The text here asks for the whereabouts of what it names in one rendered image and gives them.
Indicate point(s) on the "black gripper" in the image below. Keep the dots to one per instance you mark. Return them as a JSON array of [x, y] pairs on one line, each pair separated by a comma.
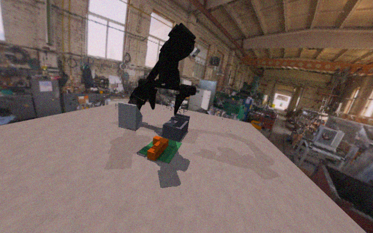
[[167, 75]]

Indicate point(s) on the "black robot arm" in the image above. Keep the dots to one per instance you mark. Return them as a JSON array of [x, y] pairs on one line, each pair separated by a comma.
[[177, 47]]

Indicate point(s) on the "orange l-shaped part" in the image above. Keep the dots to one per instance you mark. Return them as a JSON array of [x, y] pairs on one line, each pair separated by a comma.
[[159, 145]]

